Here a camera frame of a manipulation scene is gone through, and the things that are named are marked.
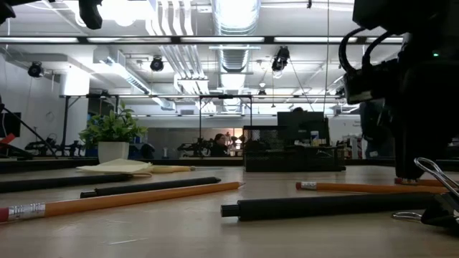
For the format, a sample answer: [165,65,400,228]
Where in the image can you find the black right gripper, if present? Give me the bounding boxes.
[389,32,459,181]

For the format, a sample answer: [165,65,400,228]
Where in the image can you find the black pen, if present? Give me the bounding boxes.
[80,176,222,200]
[0,173,134,194]
[220,191,437,222]

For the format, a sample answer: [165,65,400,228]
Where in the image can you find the black mesh desk organizer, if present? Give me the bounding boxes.
[242,125,347,173]

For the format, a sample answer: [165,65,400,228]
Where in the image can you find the person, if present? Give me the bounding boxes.
[359,101,395,159]
[209,133,230,158]

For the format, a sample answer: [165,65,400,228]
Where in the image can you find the black computer monitor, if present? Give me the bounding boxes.
[0,112,22,139]
[276,110,331,146]

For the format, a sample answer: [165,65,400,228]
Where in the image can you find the black overhead light bar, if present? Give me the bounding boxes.
[0,34,406,46]

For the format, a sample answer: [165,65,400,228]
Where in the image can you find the yellow sticky note pad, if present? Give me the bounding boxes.
[76,158,154,177]

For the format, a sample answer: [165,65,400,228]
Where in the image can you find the green plant white pot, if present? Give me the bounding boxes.
[78,100,148,164]

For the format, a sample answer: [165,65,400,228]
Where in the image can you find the red flat object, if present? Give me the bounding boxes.
[0,133,17,148]

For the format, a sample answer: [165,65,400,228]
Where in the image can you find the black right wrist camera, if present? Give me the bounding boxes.
[343,67,391,106]

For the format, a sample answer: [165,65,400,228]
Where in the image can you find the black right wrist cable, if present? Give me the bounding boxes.
[339,27,394,72]

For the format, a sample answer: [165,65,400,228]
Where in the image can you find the black ceiling camera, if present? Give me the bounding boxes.
[27,61,44,79]
[149,56,165,72]
[271,45,290,72]

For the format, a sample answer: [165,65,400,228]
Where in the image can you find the black background rig frame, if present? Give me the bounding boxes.
[59,93,254,158]

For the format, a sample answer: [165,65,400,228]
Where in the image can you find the silver ventilation duct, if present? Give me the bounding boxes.
[211,0,262,72]

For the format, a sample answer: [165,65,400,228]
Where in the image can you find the yellow handled scissors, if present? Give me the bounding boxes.
[149,165,225,174]

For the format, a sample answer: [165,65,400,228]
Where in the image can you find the black aluminium table frame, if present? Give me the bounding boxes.
[0,156,459,175]

